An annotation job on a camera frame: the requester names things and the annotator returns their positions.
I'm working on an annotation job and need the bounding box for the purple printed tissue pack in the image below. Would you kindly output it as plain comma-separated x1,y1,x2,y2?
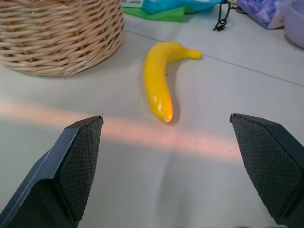
236,0,289,30

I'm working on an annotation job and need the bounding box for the white printed box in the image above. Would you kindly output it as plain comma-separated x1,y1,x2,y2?
122,0,144,8

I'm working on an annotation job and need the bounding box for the woven wicker basket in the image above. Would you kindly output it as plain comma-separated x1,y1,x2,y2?
0,0,126,77

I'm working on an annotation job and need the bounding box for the green cloth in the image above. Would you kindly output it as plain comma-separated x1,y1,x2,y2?
122,6,196,23

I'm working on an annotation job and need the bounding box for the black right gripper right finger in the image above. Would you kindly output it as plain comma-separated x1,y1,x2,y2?
229,113,304,228

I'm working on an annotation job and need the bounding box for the lavender plastic bowl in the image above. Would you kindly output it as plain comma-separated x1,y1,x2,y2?
284,0,304,50

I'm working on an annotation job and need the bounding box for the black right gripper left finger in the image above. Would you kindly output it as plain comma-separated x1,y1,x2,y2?
0,115,104,228

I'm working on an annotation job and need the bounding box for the black cord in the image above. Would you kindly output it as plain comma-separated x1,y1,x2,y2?
213,0,231,32

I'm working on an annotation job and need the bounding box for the yellow toy banana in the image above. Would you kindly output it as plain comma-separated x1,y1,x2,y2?
142,41,203,123

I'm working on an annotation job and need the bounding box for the light blue plastic bag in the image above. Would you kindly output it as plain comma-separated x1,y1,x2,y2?
142,0,223,15

